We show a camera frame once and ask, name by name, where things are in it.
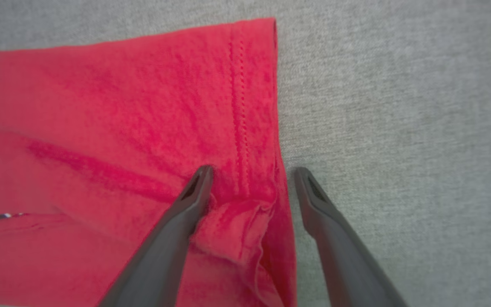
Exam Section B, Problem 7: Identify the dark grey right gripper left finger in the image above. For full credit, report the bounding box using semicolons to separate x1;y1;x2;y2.
98;165;214;307

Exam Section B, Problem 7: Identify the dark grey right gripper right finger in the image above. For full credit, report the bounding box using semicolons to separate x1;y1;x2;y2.
293;166;408;307

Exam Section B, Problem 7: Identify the red t-shirt with white stripes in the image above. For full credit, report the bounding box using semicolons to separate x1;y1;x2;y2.
0;17;298;307

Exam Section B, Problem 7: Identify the grey fabric sofa seat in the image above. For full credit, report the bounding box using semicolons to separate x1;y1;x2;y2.
0;0;491;307

